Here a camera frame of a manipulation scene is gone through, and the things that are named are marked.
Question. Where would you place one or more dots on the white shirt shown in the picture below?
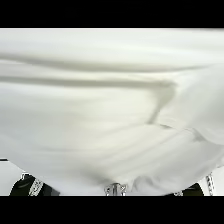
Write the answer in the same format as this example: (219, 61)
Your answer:
(110, 110)

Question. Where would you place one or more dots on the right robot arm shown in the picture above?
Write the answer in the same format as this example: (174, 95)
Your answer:
(193, 190)

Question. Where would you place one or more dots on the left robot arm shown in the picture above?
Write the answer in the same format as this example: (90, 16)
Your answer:
(25, 187)

